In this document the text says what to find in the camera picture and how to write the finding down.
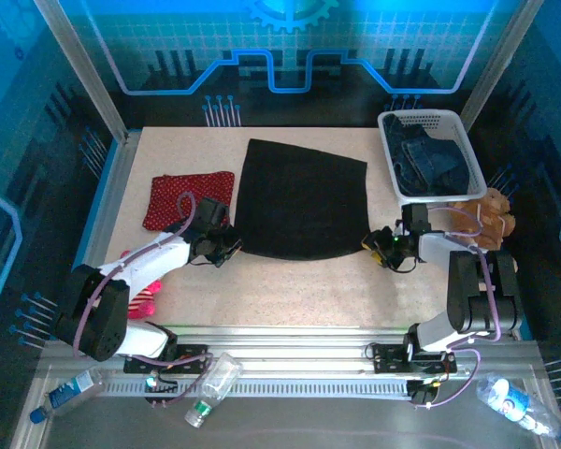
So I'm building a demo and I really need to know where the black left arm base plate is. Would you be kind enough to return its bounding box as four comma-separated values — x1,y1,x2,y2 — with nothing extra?
123,343,211,375

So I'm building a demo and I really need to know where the red polka dot skirt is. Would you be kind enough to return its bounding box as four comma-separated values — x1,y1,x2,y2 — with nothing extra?
142,170,236,233

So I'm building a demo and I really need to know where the black skirt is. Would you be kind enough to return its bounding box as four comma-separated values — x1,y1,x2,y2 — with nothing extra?
233,138,369,262

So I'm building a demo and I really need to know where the aluminium frame post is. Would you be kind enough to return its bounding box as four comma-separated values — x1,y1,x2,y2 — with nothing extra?
33,0,130,141
460,0,543,130

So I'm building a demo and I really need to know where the blue label water bottle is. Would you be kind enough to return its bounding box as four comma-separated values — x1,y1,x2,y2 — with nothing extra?
475,372,561,445
29,367,105,425

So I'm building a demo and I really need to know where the aluminium frame rail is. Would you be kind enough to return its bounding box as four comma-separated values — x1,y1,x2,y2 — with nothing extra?
36,325,543,380

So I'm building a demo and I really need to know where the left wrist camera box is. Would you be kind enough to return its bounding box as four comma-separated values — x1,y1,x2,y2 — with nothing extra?
194,196,231,230

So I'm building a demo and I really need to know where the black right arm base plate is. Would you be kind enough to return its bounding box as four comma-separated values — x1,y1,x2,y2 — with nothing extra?
368,343,459,375

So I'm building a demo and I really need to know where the aluminium table side rail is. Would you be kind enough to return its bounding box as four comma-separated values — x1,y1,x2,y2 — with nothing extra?
60,130,141,339

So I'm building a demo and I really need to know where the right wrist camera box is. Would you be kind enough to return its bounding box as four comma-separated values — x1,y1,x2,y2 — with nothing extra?
400,204,429,234

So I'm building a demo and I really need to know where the white perforated plastic basket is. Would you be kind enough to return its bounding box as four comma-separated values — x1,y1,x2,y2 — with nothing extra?
377,109,488,205

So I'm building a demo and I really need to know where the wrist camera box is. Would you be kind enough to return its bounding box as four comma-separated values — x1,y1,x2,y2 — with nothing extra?
194,196,231,230
400,204,429,234

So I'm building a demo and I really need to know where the brown teddy bear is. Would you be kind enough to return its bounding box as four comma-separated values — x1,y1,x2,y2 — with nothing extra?
450,187,518,272

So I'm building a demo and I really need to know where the empty clear green-capped bottle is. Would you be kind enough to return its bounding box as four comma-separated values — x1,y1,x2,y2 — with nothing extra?
182,354,245,427

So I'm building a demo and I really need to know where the pink striped plush toy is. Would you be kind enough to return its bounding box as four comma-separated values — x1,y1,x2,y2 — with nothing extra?
120,251,164,321

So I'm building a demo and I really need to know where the slotted grey cable duct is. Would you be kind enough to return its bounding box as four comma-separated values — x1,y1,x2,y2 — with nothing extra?
97,377,415,399

